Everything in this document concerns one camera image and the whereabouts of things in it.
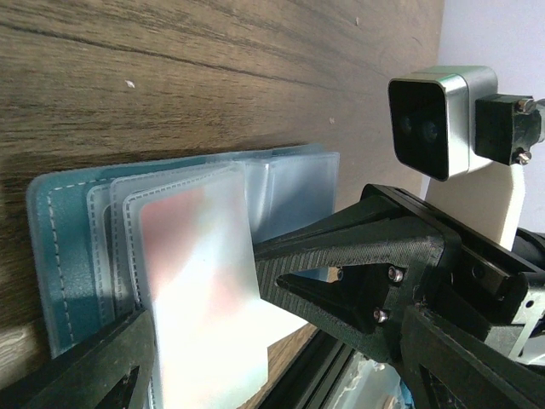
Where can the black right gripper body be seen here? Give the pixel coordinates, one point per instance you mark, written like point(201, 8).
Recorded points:
point(493, 294)

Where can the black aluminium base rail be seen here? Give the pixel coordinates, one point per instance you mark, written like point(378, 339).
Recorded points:
point(310, 379)

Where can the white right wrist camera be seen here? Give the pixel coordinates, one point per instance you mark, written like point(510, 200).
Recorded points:
point(453, 125)

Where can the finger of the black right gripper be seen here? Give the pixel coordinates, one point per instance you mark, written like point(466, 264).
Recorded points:
point(444, 367)
point(355, 283)

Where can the blue card holder wallet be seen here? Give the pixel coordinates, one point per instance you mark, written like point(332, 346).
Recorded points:
point(86, 231)

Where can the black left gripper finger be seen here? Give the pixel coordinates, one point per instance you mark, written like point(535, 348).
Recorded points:
point(110, 369)

